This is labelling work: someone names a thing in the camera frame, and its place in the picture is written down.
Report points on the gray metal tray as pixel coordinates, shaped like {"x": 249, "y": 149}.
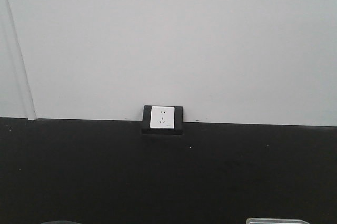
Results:
{"x": 274, "y": 221}

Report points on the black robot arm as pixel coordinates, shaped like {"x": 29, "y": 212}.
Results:
{"x": 60, "y": 222}

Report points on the black white power socket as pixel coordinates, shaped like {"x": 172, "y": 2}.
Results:
{"x": 162, "y": 120}

